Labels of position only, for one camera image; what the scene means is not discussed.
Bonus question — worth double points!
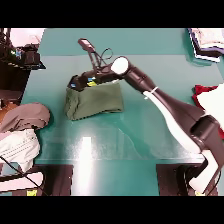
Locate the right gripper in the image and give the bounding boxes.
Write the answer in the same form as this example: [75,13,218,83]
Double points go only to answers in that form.
[67,74,98,93]

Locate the green T-shirt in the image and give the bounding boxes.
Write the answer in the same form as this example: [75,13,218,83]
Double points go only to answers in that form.
[64,81,125,121]

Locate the red garment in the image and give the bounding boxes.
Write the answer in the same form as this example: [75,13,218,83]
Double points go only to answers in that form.
[191,84,224,140]

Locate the white folded garment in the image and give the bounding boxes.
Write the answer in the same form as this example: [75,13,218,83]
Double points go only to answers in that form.
[191,27,224,50]

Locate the black cable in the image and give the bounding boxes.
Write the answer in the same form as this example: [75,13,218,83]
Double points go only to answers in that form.
[0,155,48,197]
[99,47,114,66]

